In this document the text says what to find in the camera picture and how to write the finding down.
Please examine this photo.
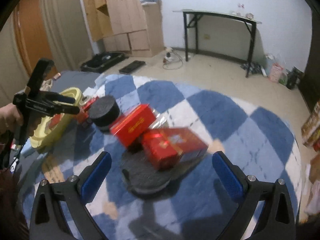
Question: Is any blue white checkered rug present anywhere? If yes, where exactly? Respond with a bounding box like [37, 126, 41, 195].
[21, 72, 301, 239]

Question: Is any dark door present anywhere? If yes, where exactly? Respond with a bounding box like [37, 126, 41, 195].
[298, 12, 320, 112]

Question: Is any pink bag on floor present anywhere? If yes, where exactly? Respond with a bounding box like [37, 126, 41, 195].
[268, 63, 284, 83]

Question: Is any yellow plastic basin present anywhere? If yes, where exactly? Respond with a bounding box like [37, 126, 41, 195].
[29, 87, 82, 150]

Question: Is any person left hand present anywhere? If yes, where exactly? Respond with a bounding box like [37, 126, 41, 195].
[0, 103, 23, 135]

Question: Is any black foam disc stack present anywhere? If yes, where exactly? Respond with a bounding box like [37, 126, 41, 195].
[120, 151, 203, 198]

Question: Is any red box gold lettering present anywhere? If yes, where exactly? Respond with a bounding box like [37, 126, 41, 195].
[110, 104, 156, 147]

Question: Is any black foam cylinder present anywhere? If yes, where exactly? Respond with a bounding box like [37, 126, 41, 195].
[88, 95, 121, 132]

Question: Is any black case on floor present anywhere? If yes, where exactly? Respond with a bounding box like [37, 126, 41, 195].
[80, 52, 128, 74]

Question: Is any wooden wardrobe cabinet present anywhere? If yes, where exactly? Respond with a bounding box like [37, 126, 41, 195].
[82, 0, 164, 57]

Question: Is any power strip with cables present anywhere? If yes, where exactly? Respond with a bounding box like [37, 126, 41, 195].
[162, 47, 184, 70]

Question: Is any red cigarette box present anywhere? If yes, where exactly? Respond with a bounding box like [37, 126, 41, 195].
[141, 127, 208, 170]

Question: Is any black foam tray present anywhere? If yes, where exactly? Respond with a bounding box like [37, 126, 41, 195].
[119, 60, 145, 75]

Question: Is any small red cigarette pack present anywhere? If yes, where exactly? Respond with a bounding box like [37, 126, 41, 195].
[74, 95, 99, 128]

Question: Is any grey bed sheet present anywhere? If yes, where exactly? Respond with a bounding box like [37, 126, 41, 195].
[50, 71, 106, 96]

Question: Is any brown printed cardboard box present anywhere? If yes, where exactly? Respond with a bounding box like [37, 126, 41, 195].
[301, 101, 320, 152]

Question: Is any black folding table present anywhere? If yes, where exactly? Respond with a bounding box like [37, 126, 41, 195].
[179, 9, 262, 77]

